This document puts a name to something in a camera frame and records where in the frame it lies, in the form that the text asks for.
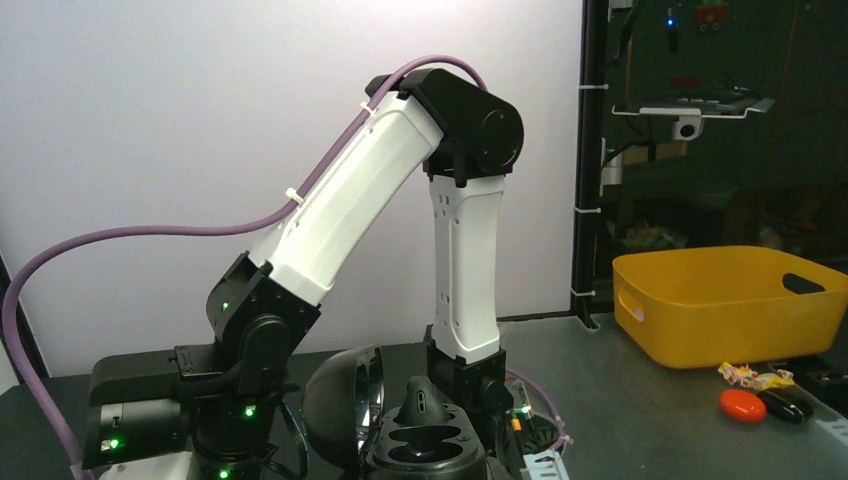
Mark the white slotted cable duct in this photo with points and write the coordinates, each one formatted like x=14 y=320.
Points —
x=546 y=465

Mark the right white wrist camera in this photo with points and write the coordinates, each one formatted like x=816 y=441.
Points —
x=173 y=466

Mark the black frame post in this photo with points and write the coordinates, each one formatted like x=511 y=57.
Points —
x=590 y=91
x=27 y=339

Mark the yellow plastic bin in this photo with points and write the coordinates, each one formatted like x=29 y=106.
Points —
x=700 y=307

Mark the white bracket on shelf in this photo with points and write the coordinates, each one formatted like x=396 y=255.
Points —
x=691 y=113

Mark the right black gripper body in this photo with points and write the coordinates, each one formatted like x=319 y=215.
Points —
x=150 y=404

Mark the red orange small object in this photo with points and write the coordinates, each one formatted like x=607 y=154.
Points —
x=742 y=406

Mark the black oval gadget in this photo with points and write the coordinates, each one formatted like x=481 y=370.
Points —
x=786 y=406

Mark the black oval object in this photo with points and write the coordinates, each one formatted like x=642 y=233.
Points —
x=348 y=425

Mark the yellow candy wrapper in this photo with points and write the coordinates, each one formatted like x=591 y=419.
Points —
x=746 y=377

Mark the front right black frame post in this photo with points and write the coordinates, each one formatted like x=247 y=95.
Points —
x=590 y=91

